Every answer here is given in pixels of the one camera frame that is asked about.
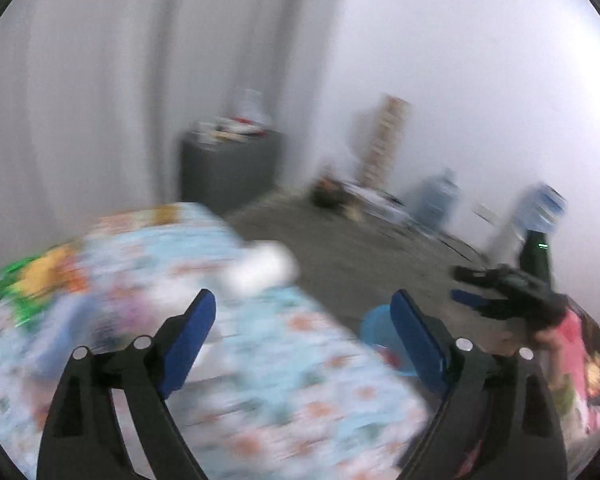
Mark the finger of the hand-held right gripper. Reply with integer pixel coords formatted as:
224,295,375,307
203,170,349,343
450,288,511,320
452,265,503,288

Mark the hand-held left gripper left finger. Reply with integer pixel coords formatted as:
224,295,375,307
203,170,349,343
36,288,217,480

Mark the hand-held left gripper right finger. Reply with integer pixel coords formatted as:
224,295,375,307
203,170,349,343
390,289,567,480

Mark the blue plastic bin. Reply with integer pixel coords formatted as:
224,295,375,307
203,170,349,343
359,305,431,378

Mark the white tissue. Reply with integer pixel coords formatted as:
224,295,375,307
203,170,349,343
220,241,301,298

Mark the person's right hand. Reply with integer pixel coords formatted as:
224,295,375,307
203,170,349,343
527,327,565,391

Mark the blue floral printed cloth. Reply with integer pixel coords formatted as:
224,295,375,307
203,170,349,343
0,202,428,480

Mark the large blue water bottle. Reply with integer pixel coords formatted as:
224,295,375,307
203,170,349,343
412,169,462,231

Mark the water bottle on dispenser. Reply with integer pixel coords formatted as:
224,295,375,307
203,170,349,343
522,184,568,233

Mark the pile of small floor items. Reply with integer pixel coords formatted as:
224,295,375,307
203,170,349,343
347,182,413,223

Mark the patterned paper roll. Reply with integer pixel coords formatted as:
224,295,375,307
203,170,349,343
362,94,412,186

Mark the dark bag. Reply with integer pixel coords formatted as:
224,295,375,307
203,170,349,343
311,175,353,210

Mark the grey cabinet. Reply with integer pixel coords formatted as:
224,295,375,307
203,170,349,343
179,127,283,216

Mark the clutter on grey cabinet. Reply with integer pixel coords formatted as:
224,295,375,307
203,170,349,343
192,89,273,145

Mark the white curtain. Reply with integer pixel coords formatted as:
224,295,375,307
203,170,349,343
0,0,351,261

